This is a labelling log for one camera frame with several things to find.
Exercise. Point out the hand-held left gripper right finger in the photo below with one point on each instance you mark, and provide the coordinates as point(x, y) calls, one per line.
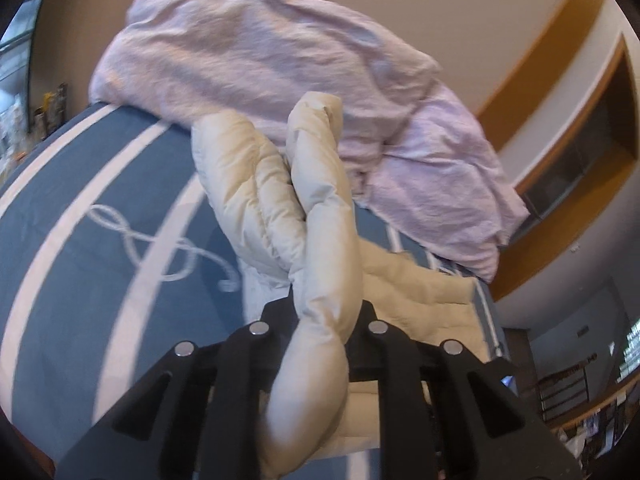
point(372, 352)

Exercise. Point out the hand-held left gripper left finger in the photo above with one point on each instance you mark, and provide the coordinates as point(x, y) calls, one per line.
point(250, 360)

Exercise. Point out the cream puffer jacket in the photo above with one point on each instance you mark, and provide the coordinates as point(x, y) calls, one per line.
point(320, 240)

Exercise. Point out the dark wooden chair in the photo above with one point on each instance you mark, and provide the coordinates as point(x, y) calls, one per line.
point(565, 385)

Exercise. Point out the blue striped bed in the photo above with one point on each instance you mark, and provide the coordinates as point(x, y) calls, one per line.
point(75, 280)

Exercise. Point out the wooden framed glass door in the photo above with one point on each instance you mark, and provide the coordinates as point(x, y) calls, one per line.
point(600, 125)

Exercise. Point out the lilac duvet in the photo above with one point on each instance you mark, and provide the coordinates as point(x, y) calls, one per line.
point(250, 60)

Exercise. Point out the pile of small clutter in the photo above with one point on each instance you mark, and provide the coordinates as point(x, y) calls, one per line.
point(47, 110)

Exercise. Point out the window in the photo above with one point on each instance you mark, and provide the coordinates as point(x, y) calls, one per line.
point(25, 20)

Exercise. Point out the dark wall socket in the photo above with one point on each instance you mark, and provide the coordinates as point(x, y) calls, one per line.
point(582, 331)

